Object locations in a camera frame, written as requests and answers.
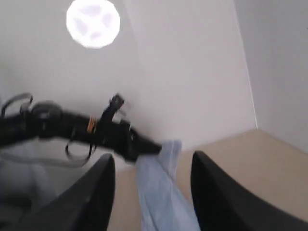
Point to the light blue terry towel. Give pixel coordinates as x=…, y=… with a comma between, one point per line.
x=163, y=206

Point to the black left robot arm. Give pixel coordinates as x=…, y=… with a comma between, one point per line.
x=84, y=133

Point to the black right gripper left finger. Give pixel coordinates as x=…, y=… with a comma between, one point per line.
x=85, y=206

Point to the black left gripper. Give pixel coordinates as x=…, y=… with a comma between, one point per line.
x=127, y=143

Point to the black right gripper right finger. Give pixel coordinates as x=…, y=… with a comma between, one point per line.
x=222, y=204

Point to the round white ceiling lamp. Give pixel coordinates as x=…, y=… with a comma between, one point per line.
x=93, y=24

